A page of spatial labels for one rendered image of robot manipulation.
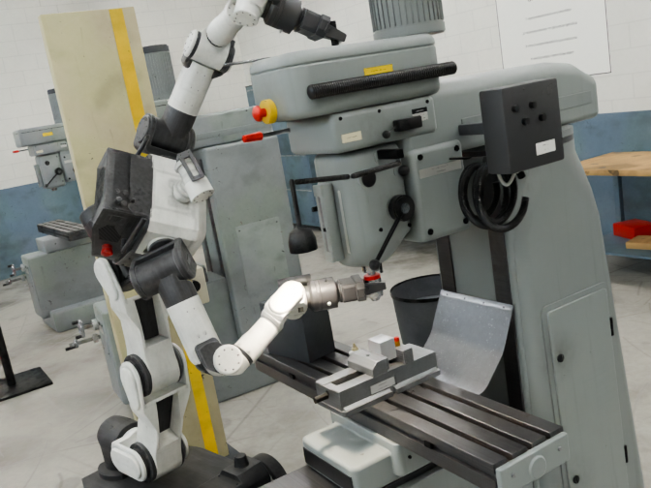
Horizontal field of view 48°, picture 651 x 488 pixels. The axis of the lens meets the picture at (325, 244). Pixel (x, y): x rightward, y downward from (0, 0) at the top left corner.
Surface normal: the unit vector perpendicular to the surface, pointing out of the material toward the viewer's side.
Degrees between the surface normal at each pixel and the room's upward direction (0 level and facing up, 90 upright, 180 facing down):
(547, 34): 90
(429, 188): 90
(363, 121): 90
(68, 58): 90
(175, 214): 59
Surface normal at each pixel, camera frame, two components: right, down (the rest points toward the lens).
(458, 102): 0.53, 0.09
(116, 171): 0.51, -0.47
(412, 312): -0.60, 0.32
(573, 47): -0.83, 0.25
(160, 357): 0.67, -0.11
